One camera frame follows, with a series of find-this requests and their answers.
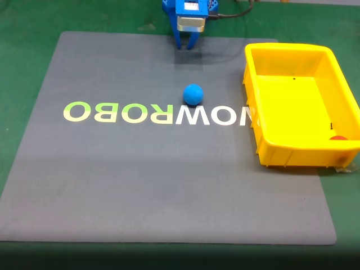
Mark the blue ball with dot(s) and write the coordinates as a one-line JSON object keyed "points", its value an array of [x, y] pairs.
{"points": [[193, 94]]}

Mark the yellow plastic bin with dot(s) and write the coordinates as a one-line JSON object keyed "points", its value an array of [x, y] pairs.
{"points": [[292, 112]]}

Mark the red ball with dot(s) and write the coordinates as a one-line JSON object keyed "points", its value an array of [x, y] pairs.
{"points": [[338, 138]]}

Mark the grey mat with lettering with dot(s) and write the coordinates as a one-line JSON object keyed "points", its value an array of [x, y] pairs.
{"points": [[140, 174]]}

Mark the clear plastic wrap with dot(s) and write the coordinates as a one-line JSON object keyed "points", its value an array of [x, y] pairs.
{"points": [[347, 169]]}

